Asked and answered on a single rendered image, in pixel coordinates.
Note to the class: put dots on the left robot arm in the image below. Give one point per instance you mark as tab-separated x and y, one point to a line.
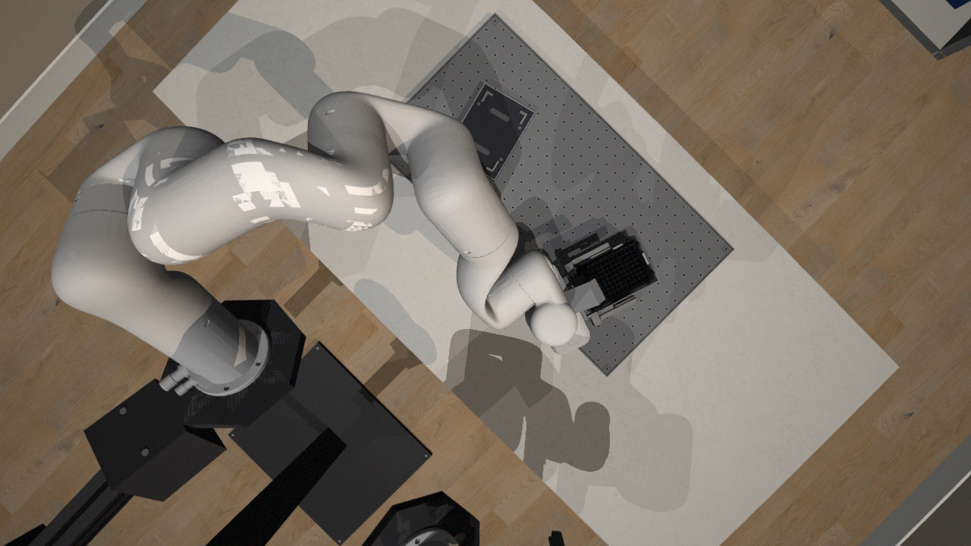
183	208

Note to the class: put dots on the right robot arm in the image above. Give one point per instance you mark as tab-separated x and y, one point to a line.
431	537

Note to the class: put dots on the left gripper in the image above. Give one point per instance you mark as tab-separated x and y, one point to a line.
582	335

